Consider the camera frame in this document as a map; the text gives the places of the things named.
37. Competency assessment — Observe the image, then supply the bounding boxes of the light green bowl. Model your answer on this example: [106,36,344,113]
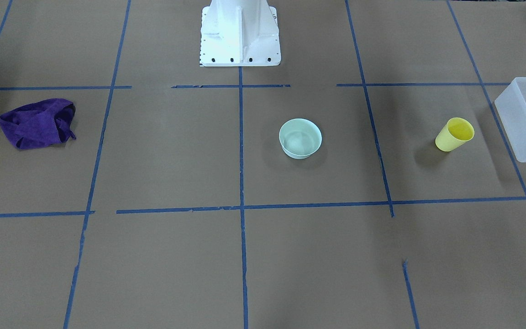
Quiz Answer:
[279,118,323,159]

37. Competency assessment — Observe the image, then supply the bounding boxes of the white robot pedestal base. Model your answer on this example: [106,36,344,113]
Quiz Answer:
[199,0,282,67]

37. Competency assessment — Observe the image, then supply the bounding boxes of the yellow plastic cup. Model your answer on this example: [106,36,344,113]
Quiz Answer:
[435,118,475,152]

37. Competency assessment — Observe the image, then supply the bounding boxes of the purple cloth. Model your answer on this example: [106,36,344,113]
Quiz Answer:
[0,98,76,150]

